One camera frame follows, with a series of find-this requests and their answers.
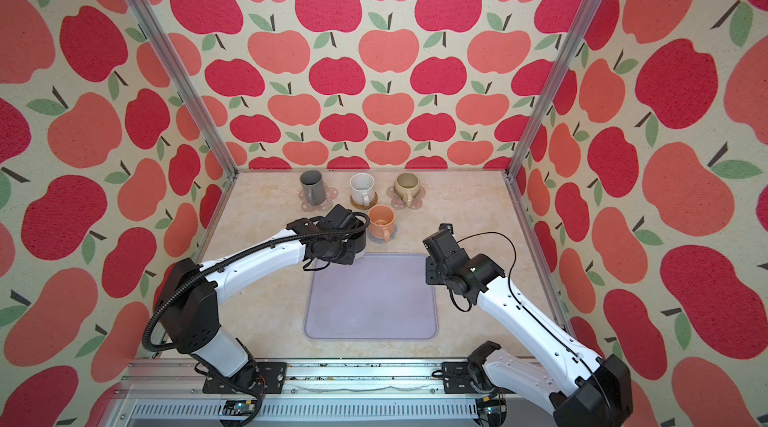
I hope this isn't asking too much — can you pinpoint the grey round knitted coaster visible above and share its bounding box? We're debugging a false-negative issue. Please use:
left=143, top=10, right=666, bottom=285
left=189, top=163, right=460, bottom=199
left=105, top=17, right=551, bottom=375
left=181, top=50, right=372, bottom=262
left=366, top=228, right=398, bottom=244

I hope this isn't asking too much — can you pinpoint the orange mug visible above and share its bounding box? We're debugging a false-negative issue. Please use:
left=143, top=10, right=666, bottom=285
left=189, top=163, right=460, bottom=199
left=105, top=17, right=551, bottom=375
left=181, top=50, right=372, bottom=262
left=368, top=204, right=396, bottom=237

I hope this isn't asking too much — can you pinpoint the pink flower coaster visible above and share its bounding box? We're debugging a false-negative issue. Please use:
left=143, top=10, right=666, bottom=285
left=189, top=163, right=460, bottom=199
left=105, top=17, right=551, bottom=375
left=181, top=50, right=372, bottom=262
left=386, top=186, right=427, bottom=210
left=298, top=184, right=339, bottom=212

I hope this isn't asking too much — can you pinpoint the grey mug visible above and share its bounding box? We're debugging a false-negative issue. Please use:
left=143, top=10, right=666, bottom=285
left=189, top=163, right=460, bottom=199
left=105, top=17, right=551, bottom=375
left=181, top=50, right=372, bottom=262
left=300, top=170, right=326, bottom=206

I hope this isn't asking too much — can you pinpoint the white mug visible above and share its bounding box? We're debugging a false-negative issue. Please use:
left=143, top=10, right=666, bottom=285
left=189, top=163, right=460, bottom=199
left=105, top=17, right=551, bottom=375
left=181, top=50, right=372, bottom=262
left=349, top=172, right=376, bottom=209

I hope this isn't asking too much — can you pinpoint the beige mug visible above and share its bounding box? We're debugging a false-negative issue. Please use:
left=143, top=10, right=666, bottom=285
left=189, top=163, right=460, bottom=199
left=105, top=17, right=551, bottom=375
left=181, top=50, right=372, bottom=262
left=394, top=172, right=421, bottom=207

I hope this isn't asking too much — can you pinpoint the black mug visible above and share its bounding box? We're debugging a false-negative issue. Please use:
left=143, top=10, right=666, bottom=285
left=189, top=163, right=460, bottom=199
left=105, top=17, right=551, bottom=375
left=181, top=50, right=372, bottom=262
left=349, top=230, right=367, bottom=259

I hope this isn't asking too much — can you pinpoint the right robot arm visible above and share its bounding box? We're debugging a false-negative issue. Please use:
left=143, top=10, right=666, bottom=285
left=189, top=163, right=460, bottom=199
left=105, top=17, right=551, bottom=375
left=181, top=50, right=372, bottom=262
left=425, top=247, right=634, bottom=426

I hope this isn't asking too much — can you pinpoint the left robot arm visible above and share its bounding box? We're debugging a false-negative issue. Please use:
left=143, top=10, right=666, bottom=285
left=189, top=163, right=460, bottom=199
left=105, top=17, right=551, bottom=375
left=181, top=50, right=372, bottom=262
left=142, top=219, right=365, bottom=381

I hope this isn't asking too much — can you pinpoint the lavender silicone tray mat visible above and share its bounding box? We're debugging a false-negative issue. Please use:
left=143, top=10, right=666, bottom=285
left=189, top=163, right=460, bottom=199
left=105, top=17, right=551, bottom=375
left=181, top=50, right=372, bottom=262
left=304, top=253, right=438, bottom=341

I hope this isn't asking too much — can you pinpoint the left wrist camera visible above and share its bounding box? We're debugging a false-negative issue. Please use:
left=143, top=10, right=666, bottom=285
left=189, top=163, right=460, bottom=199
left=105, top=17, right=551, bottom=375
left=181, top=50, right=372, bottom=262
left=317, top=204, right=357, bottom=231

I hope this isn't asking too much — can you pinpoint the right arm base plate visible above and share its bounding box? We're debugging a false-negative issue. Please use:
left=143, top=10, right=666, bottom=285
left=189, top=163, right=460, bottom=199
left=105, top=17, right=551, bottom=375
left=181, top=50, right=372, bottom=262
left=431, top=361, right=512, bottom=397

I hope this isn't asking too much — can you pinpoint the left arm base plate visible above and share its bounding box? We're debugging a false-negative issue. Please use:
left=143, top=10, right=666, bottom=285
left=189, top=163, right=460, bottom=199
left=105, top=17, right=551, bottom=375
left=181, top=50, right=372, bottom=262
left=202, top=361, right=287, bottom=395

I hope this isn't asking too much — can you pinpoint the front aluminium rail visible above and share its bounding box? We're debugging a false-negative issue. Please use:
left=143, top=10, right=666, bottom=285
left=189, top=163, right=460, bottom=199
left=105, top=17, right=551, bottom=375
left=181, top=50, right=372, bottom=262
left=98, top=357, right=625, bottom=427

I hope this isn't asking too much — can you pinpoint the right aluminium frame post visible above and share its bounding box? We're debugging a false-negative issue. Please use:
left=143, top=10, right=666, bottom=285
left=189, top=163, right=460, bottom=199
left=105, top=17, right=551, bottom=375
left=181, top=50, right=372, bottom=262
left=505, top=0, right=602, bottom=183

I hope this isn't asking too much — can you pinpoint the aluminium frame post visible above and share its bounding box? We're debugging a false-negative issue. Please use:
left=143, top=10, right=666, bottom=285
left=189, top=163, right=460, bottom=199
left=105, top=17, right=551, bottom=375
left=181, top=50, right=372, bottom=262
left=125, top=0, right=239, bottom=180
left=505, top=0, right=602, bottom=183

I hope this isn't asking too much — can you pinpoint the left aluminium frame post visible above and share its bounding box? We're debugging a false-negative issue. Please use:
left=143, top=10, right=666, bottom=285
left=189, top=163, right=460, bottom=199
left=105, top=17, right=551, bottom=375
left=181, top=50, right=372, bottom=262
left=125, top=0, right=239, bottom=180

